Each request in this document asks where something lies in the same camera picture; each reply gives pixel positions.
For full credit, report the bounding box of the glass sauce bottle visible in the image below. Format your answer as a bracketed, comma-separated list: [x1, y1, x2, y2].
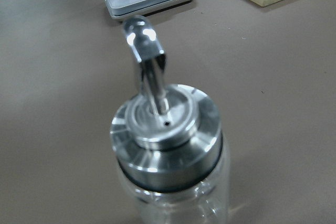
[110, 15, 230, 223]

